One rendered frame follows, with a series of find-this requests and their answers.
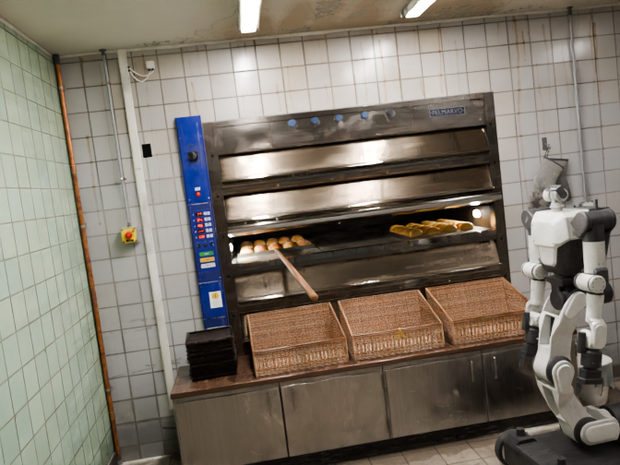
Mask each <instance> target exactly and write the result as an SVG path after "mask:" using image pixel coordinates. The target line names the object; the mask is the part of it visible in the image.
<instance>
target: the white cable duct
mask: <svg viewBox="0 0 620 465"><path fill-rule="evenodd" d="M117 55H118V61H119V67H120V74H121V80H122V87H123V93H124V99H125V111H126V118H127V123H128V130H129V136H130V143H131V149H132V155H133V162H134V168H135V175H136V181H137V192H138V199H139V206H140V211H141V218H142V224H143V231H144V237H145V243H146V249H147V256H148V262H149V274H150V280H151V287H152V293H153V300H154V305H155V312H156V318H157V325H158V331H159V337H160V344H161V356H162V362H163V368H164V374H165V381H166V387H167V393H168V400H169V406H170V410H173V400H172V399H171V396H170V395H171V391H172V388H173V383H174V382H173V370H172V364H171V357H170V351H169V344H168V338H167V332H166V326H165V319H164V313H163V306H162V299H161V288H160V282H159V275H158V269H157V262H156V256H155V250H154V243H153V237H152V230H151V224H150V217H149V206H148V200H147V193H146V187H145V180H144V173H143V167H142V161H141V155H140V148H139V142H138V135H137V124H136V117H135V111H134V104H133V98H132V91H131V85H130V79H129V73H128V68H127V60H126V53H125V49H117Z"/></svg>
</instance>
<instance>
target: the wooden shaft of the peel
mask: <svg viewBox="0 0 620 465"><path fill-rule="evenodd" d="M276 253H277V255H278V256H279V257H280V259H281V260H282V262H283V263H284V264H285V266H286V267H287V268H288V270H289V271H290V272H291V274H292V275H293V276H294V277H295V278H296V279H297V281H298V282H299V283H300V285H301V286H302V287H303V289H304V290H305V292H306V293H307V294H308V296H309V297H310V298H311V300H312V301H316V300H317V298H318V296H317V294H316V293H315V292H314V291H313V290H312V288H311V287H310V286H309V285H308V284H307V282H306V281H305V280H304V279H303V277H302V276H301V275H300V274H299V273H298V271H297V270H296V269H295V268H294V267H293V265H292V264H291V263H290V262H289V261H288V259H287V258H286V257H285V256H284V255H283V253H282V252H281V251H280V250H277V251H276Z"/></svg>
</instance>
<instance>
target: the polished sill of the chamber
mask: <svg viewBox="0 0 620 465"><path fill-rule="evenodd" d="M490 235H496V229H487V230H480V231H473V232H461V233H453V234H447V235H440V236H433V237H426V238H420V239H412V240H406V241H399V242H392V243H385V244H373V245H366V246H359V247H353V248H345V249H339V250H332V251H325V252H318V253H312V254H304V255H298V256H286V258H287V259H288V261H289V262H290V263H296V262H303V261H309V260H317V259H323V258H330V257H336V256H349V255H356V254H362V253H370V252H376V251H383V250H389V249H397V248H403V247H410V246H416V245H424V244H436V243H443V242H450V241H457V240H463V239H470V238H477V237H484V236H490ZM283 264H284V263H283V262H282V260H281V259H280V258H279V257H278V258H271V259H264V260H258V261H251V262H244V263H237V264H232V271H236V270H243V269H250V268H263V267H269V266H276V265H283Z"/></svg>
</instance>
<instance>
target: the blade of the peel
mask: <svg viewBox="0 0 620 465"><path fill-rule="evenodd" d="M309 248H316V247H315V244H308V245H300V246H294V247H287V248H280V251H281V252H289V251H295V250H302V249H309ZM268 254H275V249H273V250H267V251H259V252H253V253H246V254H240V252H238V257H239V258H242V257H249V256H262V255H268Z"/></svg>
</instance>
